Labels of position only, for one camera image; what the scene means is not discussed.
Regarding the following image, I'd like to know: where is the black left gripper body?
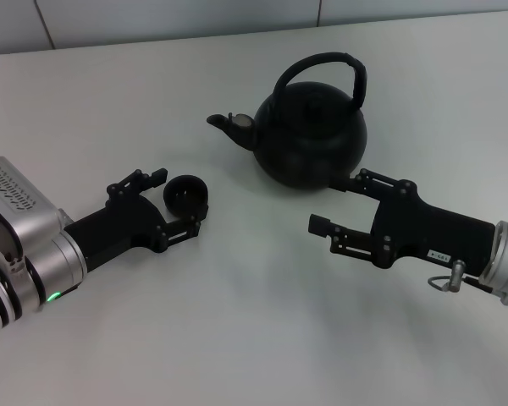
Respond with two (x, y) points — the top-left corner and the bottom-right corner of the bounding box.
(62, 194), (169, 275)

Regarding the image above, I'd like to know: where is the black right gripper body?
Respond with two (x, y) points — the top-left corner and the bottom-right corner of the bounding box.
(369, 180), (500, 277)

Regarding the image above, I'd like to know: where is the dark small teacup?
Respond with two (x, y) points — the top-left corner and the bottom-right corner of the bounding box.
(163, 174), (210, 221)

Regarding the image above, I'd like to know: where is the black round teapot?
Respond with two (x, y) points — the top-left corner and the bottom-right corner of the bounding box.
(206, 51), (369, 192)

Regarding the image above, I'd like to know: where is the right gripper cable with plug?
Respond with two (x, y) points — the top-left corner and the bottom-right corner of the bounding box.
(427, 259), (500, 296)

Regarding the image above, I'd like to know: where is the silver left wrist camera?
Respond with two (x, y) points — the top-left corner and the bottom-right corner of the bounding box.
(0, 156), (64, 272)

